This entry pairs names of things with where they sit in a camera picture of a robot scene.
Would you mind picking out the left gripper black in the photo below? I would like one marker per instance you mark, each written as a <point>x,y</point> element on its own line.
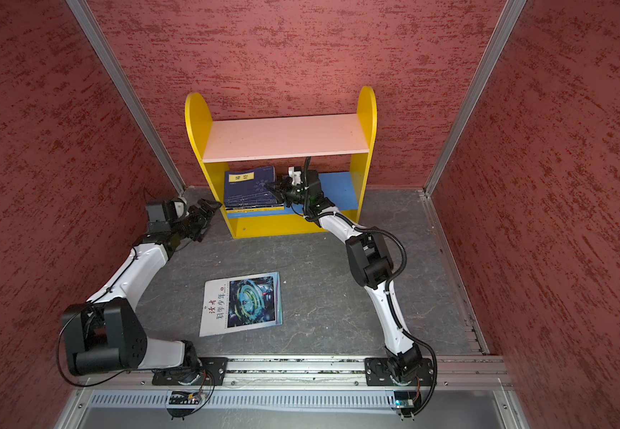
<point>203,218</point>

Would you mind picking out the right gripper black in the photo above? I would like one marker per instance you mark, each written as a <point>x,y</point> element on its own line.
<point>283,189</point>

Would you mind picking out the navy book yellow label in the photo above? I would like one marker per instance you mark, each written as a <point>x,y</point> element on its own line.
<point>250,189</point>

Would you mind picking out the white science magazine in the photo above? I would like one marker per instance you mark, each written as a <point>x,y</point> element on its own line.
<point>240,304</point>

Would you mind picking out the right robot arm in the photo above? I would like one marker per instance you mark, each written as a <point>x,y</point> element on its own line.
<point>376,258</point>

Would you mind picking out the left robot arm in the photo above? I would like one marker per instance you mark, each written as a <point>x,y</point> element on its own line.
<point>104,334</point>

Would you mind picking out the yellow pink blue bookshelf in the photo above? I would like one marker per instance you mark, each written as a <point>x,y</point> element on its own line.
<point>217,144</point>

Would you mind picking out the left corner aluminium profile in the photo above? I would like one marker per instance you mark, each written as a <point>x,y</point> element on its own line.
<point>92,30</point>

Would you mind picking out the corner aluminium profile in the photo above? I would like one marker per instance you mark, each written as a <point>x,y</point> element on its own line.
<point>497,42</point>
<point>92,30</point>

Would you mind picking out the left circuit board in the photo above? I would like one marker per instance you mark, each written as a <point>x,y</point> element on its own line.
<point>186,399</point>

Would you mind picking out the circuit board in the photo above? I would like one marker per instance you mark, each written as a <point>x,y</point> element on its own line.
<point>406,401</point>
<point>186,399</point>

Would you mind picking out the right circuit board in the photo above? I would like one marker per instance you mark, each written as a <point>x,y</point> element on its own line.
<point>406,401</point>

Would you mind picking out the right corner aluminium profile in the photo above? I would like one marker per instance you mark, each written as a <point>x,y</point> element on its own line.
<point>497,42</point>

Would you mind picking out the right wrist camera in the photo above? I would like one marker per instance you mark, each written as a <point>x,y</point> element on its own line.
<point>302,178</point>

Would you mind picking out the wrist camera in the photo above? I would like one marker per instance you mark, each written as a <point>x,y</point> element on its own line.
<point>165,213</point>
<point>302,178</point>

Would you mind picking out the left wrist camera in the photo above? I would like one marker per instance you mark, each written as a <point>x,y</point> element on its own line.
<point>165,213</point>

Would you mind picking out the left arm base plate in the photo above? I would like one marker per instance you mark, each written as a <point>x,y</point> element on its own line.
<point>207,370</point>

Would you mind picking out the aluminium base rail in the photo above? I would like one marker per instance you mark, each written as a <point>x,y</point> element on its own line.
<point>268,372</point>

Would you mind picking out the slotted cable duct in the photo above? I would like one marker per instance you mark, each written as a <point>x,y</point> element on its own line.
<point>267,400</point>

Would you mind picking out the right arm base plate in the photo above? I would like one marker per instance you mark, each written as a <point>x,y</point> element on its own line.
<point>386,371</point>

